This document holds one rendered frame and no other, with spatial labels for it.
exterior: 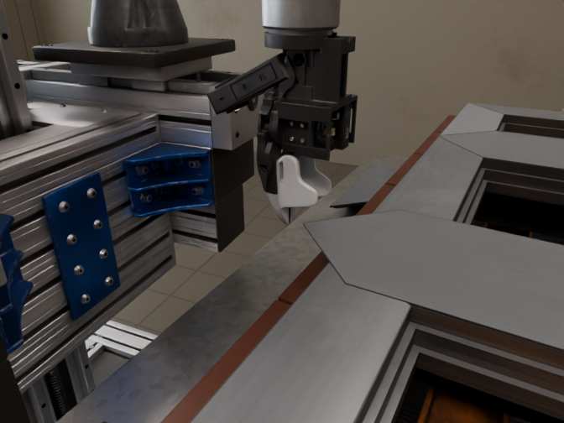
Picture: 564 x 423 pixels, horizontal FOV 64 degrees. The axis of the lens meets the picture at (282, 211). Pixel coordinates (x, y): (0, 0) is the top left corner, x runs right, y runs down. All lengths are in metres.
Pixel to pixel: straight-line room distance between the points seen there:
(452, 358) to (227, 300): 0.40
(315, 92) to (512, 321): 0.27
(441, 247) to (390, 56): 2.65
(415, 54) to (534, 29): 0.65
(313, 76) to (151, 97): 0.32
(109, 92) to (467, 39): 2.52
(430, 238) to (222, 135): 0.32
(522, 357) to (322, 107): 0.27
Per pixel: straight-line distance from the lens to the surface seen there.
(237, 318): 0.68
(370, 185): 1.04
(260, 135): 0.47
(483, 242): 0.53
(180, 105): 0.69
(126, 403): 0.60
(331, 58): 0.45
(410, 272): 0.45
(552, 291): 0.48
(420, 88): 3.10
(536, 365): 0.42
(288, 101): 0.46
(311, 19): 0.44
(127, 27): 0.73
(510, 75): 3.06
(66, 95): 0.84
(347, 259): 0.46
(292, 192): 0.50
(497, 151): 0.85
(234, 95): 0.51
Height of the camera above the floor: 1.11
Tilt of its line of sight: 26 degrees down
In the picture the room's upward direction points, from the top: straight up
